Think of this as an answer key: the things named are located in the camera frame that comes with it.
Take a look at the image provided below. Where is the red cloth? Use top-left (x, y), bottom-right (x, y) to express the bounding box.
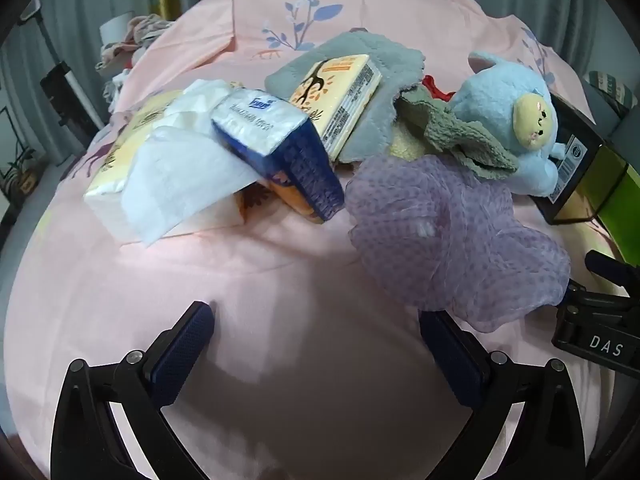
top-left (421, 75), bottom-right (456, 103)

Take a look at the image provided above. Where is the grey blue curtain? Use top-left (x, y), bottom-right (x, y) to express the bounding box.
top-left (30, 0), bottom-right (621, 91)

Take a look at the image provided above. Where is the white tissue sheet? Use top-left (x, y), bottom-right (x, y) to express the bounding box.
top-left (121, 80), bottom-right (258, 247)

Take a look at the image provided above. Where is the green towel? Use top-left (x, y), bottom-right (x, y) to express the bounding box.
top-left (395, 85), bottom-right (521, 181)

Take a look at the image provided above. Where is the grey sofa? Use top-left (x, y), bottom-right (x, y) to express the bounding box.
top-left (575, 67), bottom-right (640, 151)

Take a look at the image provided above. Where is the white cylinder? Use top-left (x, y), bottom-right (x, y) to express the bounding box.
top-left (100, 10), bottom-right (133, 43)

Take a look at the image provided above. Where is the purple bath loofah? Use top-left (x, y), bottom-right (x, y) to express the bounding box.
top-left (345, 154), bottom-right (572, 333)

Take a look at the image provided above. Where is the black frame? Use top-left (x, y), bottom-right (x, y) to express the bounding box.
top-left (40, 60), bottom-right (101, 166)

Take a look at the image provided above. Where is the opened large yellow tissue pack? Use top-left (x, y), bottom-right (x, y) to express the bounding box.
top-left (82, 89), bottom-right (248, 241)

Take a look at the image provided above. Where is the grey towel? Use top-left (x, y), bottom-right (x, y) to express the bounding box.
top-left (264, 31), bottom-right (426, 163)

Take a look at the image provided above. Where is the blue plush toy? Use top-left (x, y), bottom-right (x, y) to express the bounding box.
top-left (447, 50), bottom-right (568, 196)

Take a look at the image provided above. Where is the green box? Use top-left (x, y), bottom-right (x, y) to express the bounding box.
top-left (597, 144), bottom-right (640, 266)

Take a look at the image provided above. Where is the black box lid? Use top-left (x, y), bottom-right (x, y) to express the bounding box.
top-left (532, 92), bottom-right (608, 226)

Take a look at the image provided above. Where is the pile of clothes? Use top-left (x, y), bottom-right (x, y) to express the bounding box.
top-left (95, 14), bottom-right (176, 111)

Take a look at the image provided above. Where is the blue tissue pack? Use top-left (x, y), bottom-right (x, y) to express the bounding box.
top-left (210, 87), bottom-right (346, 223)

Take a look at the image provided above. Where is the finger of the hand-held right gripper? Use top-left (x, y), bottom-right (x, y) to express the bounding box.
top-left (584, 249), bottom-right (640, 292)

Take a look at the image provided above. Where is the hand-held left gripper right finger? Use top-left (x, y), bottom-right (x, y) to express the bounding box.
top-left (418, 310), bottom-right (587, 480)

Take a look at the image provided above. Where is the pink printed bedsheet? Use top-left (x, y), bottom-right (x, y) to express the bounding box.
top-left (10, 0), bottom-right (616, 480)

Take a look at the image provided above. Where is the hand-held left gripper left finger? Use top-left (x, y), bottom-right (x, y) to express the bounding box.
top-left (50, 301), bottom-right (217, 480)

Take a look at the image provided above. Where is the striped pillow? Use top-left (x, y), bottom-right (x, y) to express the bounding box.
top-left (585, 70), bottom-right (633, 116)

